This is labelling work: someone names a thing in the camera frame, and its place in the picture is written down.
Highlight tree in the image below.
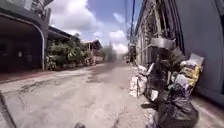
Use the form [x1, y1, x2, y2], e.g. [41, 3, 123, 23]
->
[102, 41, 118, 63]

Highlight brown-roofed house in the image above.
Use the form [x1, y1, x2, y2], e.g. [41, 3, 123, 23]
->
[81, 38, 106, 65]

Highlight grey concrete road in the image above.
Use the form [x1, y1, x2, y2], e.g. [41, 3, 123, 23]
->
[0, 60, 224, 128]

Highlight green bushes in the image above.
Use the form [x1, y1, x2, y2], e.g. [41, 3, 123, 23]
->
[44, 39, 94, 71]

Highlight dark-roofed building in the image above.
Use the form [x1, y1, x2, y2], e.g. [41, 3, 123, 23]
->
[47, 25, 82, 44]

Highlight robot's own part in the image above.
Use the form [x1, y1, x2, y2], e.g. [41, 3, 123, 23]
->
[73, 121, 86, 128]

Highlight pile of rubbish bags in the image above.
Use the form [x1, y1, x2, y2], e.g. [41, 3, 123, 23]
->
[129, 36, 205, 128]

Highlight grey building with grating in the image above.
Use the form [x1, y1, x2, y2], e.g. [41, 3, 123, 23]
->
[128, 0, 224, 108]

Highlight grey building with carport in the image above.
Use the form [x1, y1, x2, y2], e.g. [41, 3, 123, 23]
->
[0, 0, 54, 75]

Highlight overhead wires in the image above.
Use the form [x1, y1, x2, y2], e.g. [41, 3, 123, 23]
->
[124, 0, 138, 44]

